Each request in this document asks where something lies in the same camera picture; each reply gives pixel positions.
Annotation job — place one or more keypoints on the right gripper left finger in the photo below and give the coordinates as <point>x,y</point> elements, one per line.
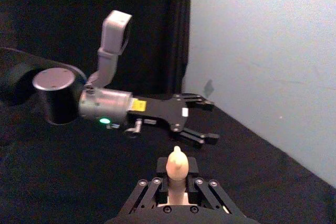
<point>162,182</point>

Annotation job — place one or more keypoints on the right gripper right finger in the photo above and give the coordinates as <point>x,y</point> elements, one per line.
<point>193,182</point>

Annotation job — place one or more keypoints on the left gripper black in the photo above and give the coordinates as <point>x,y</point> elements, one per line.
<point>160,113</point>

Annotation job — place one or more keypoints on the small white plastic piece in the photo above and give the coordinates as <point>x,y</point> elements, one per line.
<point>177,166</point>

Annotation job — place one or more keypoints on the black table cloth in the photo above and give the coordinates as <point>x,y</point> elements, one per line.
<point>78,176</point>

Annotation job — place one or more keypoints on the black hanging curtain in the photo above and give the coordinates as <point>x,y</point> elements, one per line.
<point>78,11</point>

